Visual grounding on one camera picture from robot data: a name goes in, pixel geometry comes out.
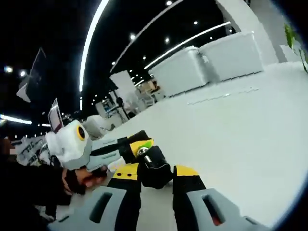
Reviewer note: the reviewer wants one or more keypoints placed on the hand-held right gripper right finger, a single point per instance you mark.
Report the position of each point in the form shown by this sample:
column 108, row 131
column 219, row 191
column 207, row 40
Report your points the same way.
column 228, row 214

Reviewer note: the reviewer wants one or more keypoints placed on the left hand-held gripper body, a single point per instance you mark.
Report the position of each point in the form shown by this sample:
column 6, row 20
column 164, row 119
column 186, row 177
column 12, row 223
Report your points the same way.
column 69, row 144

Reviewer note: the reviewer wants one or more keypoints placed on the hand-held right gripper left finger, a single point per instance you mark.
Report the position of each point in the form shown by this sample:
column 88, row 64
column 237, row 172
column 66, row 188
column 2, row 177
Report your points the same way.
column 81, row 211

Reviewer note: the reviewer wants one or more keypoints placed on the black pad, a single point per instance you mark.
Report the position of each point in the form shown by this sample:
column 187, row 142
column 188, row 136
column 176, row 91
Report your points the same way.
column 156, row 173

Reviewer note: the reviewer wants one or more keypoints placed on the white desk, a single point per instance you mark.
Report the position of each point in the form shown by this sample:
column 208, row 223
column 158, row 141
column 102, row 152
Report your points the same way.
column 216, row 144

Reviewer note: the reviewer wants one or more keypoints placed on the person's left hand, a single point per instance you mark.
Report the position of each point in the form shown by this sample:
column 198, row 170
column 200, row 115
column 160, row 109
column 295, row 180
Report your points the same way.
column 74, row 180

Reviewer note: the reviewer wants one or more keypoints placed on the computer monitor on stand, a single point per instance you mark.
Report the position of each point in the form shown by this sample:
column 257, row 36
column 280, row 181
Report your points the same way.
column 56, row 118

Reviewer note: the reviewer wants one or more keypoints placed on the white printed banner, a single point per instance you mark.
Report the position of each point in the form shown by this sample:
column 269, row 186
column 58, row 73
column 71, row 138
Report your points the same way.
column 31, row 151

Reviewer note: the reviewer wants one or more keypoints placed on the hanging dark display panel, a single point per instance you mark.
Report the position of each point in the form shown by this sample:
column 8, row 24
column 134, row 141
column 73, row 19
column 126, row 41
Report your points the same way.
column 36, row 72

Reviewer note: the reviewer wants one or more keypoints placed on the white plastic storage box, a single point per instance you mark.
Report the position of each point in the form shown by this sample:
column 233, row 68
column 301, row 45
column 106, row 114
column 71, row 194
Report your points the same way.
column 231, row 57
column 178, row 72

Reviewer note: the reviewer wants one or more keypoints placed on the green potted plant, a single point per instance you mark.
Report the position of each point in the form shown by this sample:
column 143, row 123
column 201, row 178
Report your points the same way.
column 292, row 38

